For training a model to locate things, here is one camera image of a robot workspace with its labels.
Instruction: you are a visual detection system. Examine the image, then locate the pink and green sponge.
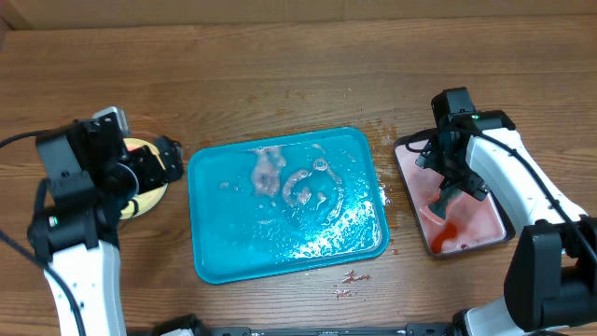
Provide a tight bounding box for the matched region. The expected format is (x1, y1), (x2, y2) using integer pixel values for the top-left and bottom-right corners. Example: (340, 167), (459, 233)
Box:
(420, 186), (463, 224)

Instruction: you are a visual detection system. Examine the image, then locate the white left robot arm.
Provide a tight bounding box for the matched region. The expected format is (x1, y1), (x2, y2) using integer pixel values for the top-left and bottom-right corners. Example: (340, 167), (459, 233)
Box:
(27, 133), (184, 335)

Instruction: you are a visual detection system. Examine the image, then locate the black tray with red water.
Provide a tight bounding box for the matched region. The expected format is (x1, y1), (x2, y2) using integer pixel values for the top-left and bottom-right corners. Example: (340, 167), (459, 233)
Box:
(394, 136), (515, 258)

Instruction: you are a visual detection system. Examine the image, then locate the blue plastic tray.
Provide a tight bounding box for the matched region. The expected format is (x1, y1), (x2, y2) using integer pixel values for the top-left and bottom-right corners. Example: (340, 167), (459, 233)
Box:
(187, 127), (389, 285)

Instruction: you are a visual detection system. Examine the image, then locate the yellow plate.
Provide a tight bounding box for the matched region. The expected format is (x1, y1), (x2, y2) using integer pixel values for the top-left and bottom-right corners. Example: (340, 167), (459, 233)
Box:
(120, 137), (167, 220)

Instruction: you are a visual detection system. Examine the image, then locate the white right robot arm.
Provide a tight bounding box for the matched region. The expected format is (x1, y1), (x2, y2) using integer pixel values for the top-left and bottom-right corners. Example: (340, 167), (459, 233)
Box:
(416, 110), (596, 335)

